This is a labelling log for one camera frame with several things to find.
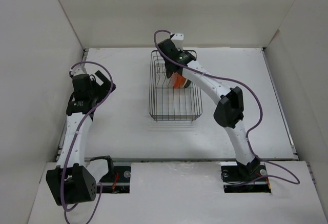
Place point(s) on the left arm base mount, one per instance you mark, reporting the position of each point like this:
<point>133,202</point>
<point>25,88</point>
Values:
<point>117,182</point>

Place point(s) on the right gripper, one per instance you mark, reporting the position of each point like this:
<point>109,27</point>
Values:
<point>179,51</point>

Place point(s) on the grey wire dish rack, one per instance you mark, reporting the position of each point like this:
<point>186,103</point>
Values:
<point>171,104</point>

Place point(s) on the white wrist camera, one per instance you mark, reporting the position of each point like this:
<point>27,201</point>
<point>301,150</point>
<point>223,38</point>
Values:
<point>177,39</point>
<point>77,70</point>

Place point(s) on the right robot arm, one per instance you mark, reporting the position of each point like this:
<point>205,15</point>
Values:
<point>229,102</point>

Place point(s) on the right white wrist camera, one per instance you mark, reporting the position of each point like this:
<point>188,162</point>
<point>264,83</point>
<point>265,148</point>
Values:
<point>177,39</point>

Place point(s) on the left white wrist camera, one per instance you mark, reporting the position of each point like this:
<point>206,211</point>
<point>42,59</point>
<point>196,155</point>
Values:
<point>77,70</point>

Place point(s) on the blue patterned plate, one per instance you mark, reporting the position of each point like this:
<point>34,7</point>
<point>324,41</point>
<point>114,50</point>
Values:
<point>187,84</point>

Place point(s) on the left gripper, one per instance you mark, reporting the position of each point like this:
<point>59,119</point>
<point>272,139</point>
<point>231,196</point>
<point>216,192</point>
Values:
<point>106,83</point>

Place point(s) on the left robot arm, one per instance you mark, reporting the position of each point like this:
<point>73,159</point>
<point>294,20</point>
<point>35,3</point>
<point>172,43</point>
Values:
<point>73,181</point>

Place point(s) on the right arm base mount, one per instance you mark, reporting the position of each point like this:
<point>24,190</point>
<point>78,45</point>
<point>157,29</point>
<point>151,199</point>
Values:
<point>234,182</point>

